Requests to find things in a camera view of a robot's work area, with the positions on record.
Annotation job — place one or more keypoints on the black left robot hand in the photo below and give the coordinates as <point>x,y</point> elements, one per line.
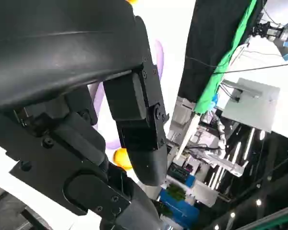
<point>62,60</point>

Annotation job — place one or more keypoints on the lilac plate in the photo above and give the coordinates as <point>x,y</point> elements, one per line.
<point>160,57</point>

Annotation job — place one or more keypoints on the black backdrop cloth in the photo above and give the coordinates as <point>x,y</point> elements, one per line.
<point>206,48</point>

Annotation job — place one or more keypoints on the white pole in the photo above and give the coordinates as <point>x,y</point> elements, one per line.
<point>189,134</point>

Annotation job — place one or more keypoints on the green cloth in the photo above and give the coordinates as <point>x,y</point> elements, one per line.
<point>211,88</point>

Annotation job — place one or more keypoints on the blue box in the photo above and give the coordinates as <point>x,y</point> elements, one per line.
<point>180,208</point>

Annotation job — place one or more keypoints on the white machine box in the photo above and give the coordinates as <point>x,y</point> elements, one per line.
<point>254,107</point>

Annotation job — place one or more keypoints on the aluminium frame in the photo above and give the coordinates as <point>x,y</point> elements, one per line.
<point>230,167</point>

